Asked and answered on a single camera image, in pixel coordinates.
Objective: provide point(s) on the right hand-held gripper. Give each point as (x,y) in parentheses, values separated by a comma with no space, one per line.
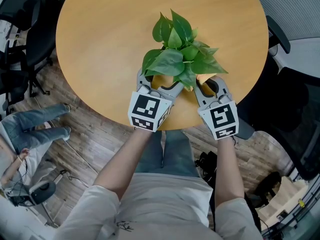
(221,119)

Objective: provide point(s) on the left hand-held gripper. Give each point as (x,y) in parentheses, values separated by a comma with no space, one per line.
(146,109)

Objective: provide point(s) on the yellow cloth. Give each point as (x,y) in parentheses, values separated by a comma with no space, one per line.
(203,78)

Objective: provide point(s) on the green leafy plant flower pot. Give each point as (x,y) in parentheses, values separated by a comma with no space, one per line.
(165,61)

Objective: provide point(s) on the person's left forearm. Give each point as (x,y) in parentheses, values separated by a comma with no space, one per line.
(125,161)

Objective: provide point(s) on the person's right forearm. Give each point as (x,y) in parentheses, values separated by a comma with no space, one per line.
(228,169)

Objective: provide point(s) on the black padded office chair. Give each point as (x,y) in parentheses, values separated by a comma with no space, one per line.
(275,101)

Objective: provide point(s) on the person's blue jeans legs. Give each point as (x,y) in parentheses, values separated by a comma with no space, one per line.
(175,154)

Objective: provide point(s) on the black stool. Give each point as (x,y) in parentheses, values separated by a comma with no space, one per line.
(268,184)

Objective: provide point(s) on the grey mesh office chair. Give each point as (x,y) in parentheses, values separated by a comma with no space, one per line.
(287,4)

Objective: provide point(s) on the person's white shirt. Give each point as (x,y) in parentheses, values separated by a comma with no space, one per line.
(160,204)

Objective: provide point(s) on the white shelf unit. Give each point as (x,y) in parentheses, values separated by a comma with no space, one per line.
(282,201)

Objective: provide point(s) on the small yellow item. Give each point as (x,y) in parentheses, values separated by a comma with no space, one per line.
(301,203)

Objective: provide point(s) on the black round device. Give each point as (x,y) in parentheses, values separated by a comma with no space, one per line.
(43,191)

